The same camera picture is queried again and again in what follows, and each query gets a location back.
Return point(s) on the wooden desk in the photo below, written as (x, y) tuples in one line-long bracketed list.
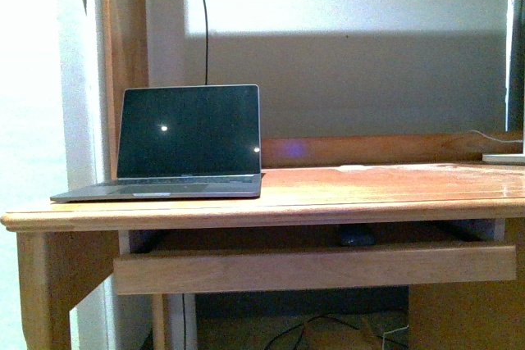
[(371, 111)]

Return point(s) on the wooden pull-out keyboard tray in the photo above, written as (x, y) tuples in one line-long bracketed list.
[(388, 265)]

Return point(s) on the grey open laptop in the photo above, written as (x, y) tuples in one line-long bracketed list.
[(184, 143)]

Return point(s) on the dark grey computer mouse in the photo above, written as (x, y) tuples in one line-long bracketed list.
[(356, 239)]

